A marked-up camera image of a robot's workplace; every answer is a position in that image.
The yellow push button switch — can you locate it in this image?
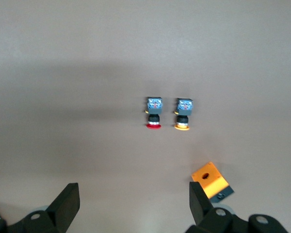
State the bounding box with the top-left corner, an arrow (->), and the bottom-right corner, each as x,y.
173,98 -> 194,132

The red push button switch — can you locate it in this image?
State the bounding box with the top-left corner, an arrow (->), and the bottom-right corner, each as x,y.
144,97 -> 163,131

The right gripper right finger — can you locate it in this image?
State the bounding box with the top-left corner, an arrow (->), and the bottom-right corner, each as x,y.
186,181 -> 291,233

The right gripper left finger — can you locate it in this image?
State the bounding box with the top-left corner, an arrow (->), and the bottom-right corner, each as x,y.
6,183 -> 81,233

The orange button enclosure box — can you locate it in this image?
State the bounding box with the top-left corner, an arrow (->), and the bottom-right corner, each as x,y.
191,161 -> 235,203

